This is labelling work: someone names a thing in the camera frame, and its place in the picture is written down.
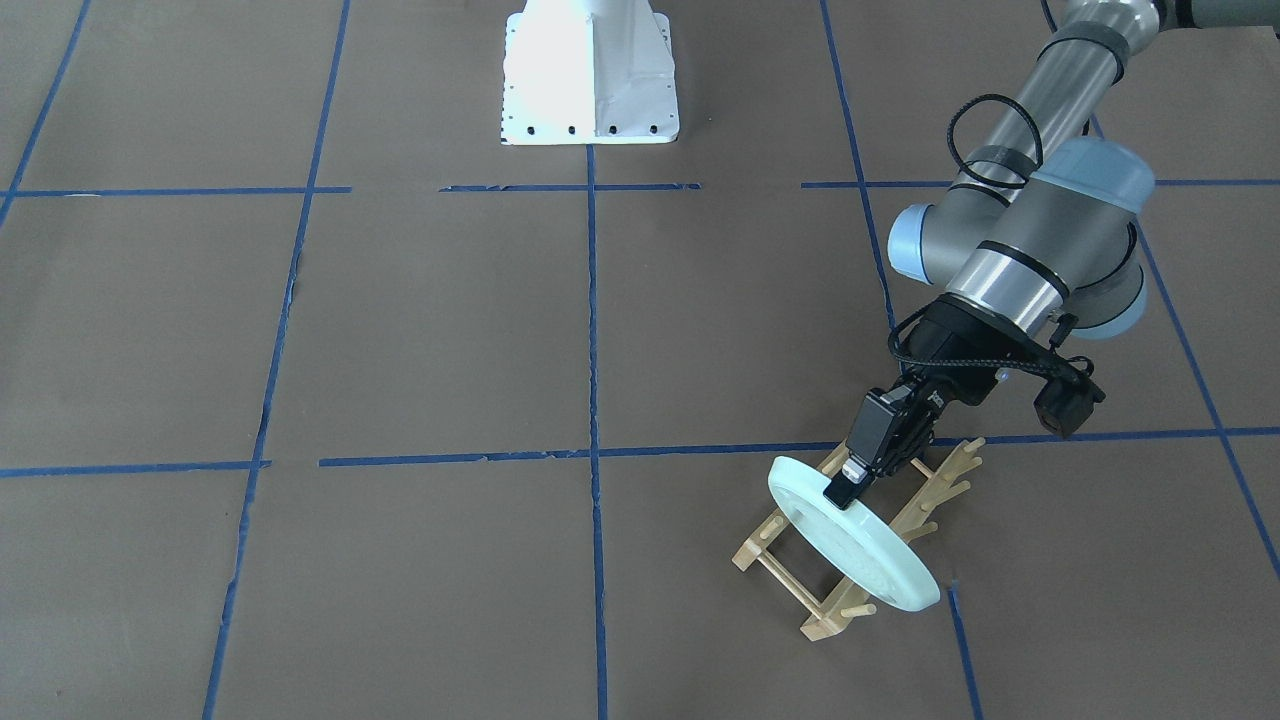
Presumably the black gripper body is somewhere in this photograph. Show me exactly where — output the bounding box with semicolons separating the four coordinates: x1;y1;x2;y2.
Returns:
890;296;1050;430

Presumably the light green ceramic plate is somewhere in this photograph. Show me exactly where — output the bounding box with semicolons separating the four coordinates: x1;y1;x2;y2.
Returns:
768;456;941;612

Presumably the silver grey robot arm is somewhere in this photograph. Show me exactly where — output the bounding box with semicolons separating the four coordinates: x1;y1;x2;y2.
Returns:
823;1;1277;509

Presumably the wooden dish rack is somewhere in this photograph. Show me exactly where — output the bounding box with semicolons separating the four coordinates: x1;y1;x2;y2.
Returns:
732;437;987;641

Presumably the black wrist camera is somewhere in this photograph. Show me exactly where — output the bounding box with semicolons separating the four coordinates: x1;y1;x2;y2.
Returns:
1033;374;1106;439

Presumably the black braided cable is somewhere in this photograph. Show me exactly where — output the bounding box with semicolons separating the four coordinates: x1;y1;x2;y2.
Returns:
946;94;1047;191

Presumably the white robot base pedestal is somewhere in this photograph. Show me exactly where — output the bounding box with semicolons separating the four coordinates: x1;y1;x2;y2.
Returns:
500;1;681;146

